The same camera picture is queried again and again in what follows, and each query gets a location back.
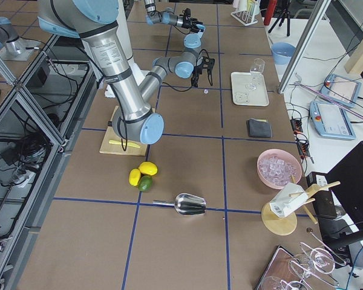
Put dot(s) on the clear wine glass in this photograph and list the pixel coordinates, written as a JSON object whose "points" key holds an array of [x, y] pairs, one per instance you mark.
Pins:
{"points": [[256, 70]]}

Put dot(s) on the aluminium profile column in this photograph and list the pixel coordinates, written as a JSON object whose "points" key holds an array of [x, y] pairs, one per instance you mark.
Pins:
{"points": [[308, 32]]}

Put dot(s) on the round wooden stand base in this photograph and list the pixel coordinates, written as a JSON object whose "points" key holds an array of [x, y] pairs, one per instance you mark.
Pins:
{"points": [[287, 225]]}

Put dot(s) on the red fire extinguisher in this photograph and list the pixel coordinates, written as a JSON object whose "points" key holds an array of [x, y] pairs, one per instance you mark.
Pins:
{"points": [[269, 11]]}

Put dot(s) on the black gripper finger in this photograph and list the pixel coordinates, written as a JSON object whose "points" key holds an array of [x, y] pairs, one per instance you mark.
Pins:
{"points": [[194, 79], [210, 77]]}

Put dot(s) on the glasses drying tray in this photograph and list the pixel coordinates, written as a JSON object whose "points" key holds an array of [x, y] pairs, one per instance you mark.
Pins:
{"points": [[311, 268]]}

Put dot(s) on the grey and yellow cloth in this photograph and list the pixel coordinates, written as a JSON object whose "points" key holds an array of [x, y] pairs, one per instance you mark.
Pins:
{"points": [[258, 129]]}

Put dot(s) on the white wire dish rack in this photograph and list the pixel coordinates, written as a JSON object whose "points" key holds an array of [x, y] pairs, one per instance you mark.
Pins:
{"points": [[246, 11]]}

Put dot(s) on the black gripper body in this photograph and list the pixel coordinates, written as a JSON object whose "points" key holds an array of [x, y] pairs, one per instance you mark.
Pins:
{"points": [[197, 72], [187, 23]]}

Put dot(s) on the yellow lemon upper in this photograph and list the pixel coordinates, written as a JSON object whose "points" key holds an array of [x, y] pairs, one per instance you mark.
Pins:
{"points": [[148, 168]]}

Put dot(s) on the pink bowl of ice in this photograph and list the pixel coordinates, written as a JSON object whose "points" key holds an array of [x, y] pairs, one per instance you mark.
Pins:
{"points": [[276, 168]]}

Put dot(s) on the wooden cutting board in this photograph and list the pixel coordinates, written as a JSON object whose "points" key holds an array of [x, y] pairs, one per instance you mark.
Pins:
{"points": [[107, 148]]}

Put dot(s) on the yellow lemon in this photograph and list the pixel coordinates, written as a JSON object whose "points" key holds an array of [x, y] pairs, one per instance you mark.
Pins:
{"points": [[148, 168], [134, 177]]}

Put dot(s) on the green avocado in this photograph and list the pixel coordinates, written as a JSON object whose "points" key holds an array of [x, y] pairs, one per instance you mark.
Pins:
{"points": [[145, 183]]}

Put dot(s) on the black power strip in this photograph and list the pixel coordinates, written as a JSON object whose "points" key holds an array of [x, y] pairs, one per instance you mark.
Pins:
{"points": [[301, 139]]}

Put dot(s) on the blue teach pendant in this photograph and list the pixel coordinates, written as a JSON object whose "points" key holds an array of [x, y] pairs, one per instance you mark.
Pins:
{"points": [[330, 121], [341, 89]]}

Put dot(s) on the cream bear serving tray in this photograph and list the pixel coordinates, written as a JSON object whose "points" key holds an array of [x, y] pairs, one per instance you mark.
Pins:
{"points": [[247, 91]]}

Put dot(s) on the white carton on stand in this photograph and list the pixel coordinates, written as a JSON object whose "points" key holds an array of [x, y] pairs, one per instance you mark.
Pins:
{"points": [[288, 199]]}

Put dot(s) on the yellow plastic knife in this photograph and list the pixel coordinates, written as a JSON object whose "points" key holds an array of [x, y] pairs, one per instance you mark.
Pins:
{"points": [[126, 143]]}

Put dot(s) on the blue bowl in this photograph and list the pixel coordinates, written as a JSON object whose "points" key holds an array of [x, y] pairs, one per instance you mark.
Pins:
{"points": [[282, 52]]}

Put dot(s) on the black camera tripod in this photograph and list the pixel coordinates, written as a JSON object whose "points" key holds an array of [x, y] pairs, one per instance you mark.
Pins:
{"points": [[284, 15]]}

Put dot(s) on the yellow lemon lower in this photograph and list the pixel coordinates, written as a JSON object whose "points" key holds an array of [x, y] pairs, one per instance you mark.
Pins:
{"points": [[134, 177]]}

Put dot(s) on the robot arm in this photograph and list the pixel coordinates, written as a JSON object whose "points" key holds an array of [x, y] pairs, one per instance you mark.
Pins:
{"points": [[168, 17], [95, 24]]}

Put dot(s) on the silver metal ice scoop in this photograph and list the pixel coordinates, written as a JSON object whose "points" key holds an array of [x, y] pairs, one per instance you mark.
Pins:
{"points": [[186, 204]]}

